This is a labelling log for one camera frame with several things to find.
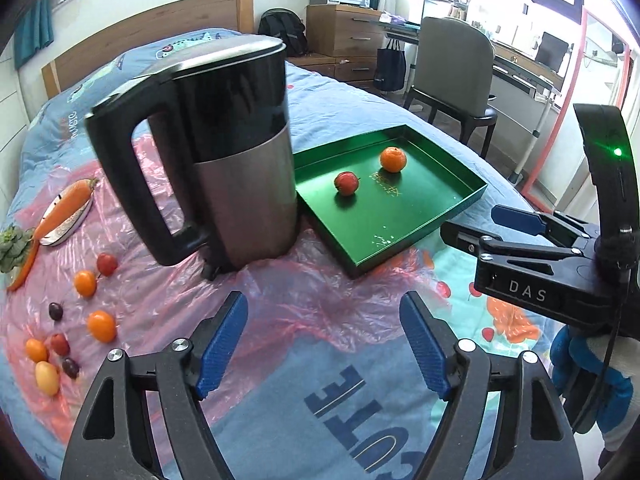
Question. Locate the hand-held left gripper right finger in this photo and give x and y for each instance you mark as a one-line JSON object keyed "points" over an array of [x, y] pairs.
{"points": [[425, 350]]}

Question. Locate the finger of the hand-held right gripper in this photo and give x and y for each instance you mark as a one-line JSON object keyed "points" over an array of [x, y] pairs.
{"points": [[517, 219], [470, 240]]}

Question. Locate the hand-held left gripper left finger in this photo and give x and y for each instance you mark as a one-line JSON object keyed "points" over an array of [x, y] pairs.
{"points": [[222, 347]]}

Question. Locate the green tray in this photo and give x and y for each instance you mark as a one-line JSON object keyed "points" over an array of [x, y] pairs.
{"points": [[400, 215]]}

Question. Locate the small orange mandarin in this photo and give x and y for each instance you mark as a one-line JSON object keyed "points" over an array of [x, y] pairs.
{"points": [[36, 350], [85, 282], [101, 326], [393, 159]]}

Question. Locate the small red apple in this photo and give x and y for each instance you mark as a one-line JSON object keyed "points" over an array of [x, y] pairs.
{"points": [[59, 343], [346, 182], [106, 264]]}

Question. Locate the dark purple plum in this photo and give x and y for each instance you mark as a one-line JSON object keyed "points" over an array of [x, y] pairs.
{"points": [[70, 367], [55, 311]]}

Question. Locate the yellow apple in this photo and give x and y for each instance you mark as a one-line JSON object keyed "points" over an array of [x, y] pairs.
{"points": [[46, 377]]}

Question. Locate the blue white plush toy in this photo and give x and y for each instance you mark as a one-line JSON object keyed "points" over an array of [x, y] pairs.
{"points": [[585, 360]]}

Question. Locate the pink plastic sheet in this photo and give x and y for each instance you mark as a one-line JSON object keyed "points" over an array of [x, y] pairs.
{"points": [[300, 310]]}

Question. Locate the glass desk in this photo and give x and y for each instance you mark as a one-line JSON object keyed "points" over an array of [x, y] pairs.
{"points": [[520, 72]]}

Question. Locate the pink framed standing mirror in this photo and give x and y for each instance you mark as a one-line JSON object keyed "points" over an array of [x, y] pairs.
{"points": [[570, 80]]}

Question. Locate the black steel electric kettle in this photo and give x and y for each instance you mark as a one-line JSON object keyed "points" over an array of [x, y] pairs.
{"points": [[240, 185]]}

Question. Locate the grey chair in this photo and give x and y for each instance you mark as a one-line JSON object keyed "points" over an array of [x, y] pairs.
{"points": [[450, 70]]}

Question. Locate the black monitor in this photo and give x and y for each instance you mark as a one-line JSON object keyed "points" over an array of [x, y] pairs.
{"points": [[552, 51]]}

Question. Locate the black tote bag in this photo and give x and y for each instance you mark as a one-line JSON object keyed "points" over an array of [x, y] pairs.
{"points": [[390, 67]]}

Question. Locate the small white plate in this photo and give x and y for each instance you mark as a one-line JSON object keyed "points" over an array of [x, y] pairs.
{"points": [[70, 229]]}

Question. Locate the large carrot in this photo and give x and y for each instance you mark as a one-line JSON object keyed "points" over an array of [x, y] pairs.
{"points": [[65, 205]]}

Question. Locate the orange plate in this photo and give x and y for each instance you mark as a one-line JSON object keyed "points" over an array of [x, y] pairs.
{"points": [[22, 272]]}

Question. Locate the green bok choy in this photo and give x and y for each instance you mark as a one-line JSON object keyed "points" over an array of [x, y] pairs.
{"points": [[12, 250]]}

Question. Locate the wooden dresser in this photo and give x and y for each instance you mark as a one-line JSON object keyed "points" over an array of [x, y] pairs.
{"points": [[340, 30]]}

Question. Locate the black backpack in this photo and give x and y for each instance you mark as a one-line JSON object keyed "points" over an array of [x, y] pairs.
{"points": [[282, 30]]}

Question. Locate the wooden headboard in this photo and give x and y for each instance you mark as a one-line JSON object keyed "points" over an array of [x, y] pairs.
{"points": [[150, 25]]}

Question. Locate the teal curtain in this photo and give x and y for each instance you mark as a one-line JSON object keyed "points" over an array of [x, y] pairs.
{"points": [[34, 30]]}

